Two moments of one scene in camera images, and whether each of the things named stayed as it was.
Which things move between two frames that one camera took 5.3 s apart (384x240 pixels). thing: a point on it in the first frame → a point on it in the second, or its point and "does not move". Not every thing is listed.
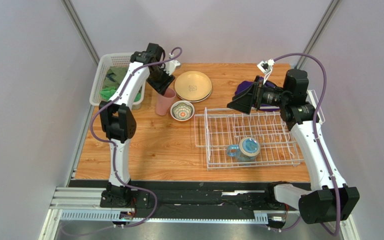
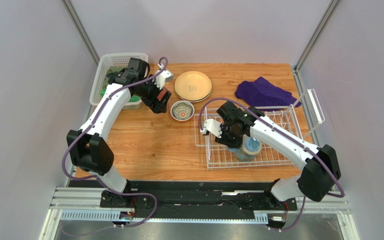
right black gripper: (254, 94) → (229, 137)
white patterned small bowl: (182, 110) does not move
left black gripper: (167, 80) → (157, 106)
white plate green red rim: (195, 101) does not move
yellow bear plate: (193, 85) does not move
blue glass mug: (247, 150) does not move
